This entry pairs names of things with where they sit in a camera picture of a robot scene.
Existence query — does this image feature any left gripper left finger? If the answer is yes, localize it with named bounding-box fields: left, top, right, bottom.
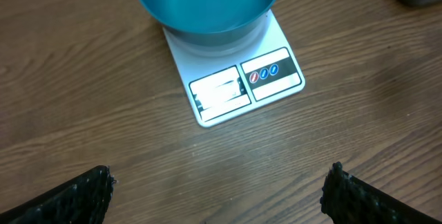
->
left=1, top=165, right=116, bottom=224

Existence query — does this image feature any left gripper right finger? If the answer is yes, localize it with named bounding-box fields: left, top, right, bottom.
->
left=320, top=162, right=441, bottom=224

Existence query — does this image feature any white digital kitchen scale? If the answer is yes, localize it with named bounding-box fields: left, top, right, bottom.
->
left=164, top=11, right=305, bottom=128

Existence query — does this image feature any blue bowl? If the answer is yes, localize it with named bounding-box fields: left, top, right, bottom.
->
left=140, top=0, right=276, bottom=46

